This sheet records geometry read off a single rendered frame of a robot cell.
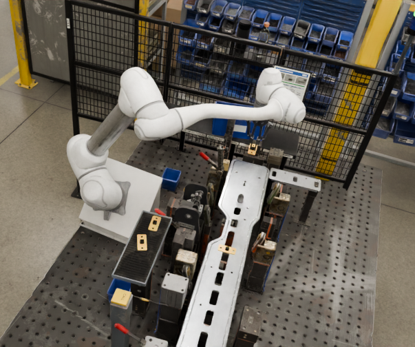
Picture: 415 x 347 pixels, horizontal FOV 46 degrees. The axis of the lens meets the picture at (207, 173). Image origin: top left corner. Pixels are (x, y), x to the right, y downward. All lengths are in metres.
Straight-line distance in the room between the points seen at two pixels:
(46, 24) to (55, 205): 1.69
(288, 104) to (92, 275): 1.27
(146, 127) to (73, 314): 0.98
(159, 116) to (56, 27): 2.77
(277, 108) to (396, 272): 2.15
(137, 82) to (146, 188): 0.74
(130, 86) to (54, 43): 2.75
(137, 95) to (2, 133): 2.68
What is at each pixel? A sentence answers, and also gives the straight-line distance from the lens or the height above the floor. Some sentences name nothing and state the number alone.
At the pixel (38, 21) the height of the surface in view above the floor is 0.71.
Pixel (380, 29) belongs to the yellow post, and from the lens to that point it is 2.76.
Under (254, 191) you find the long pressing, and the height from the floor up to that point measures 1.00.
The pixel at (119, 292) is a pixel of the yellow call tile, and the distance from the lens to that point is 1.92.
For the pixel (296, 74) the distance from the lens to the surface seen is 2.83.
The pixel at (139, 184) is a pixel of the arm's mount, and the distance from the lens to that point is 2.60.
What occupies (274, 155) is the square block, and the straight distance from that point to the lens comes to 2.77.
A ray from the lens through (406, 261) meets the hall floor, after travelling 4.06.
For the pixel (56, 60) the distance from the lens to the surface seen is 4.82.
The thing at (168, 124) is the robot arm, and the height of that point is 1.58.
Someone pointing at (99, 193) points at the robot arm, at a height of 1.08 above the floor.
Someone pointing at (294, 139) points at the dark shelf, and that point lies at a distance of 2.99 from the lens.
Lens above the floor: 2.75
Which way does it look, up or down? 41 degrees down
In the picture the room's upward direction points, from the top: 10 degrees clockwise
